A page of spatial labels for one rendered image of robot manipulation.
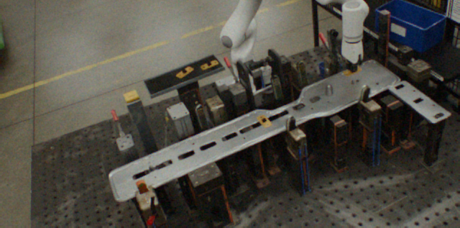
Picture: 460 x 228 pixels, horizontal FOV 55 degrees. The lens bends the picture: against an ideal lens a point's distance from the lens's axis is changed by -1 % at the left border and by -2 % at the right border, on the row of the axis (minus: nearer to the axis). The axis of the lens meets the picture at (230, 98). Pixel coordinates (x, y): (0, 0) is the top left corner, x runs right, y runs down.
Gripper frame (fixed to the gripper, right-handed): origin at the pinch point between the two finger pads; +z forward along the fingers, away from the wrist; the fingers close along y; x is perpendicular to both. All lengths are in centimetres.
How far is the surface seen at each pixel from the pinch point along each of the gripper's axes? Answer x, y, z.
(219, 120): -64, -12, 9
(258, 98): -40.3, -19.7, 12.8
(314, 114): -26.0, 8.1, 9.4
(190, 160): -84, 4, 9
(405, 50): 28.6, 2.0, 2.0
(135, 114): -97, -30, 1
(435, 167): 15, 41, 39
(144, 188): -105, 15, 2
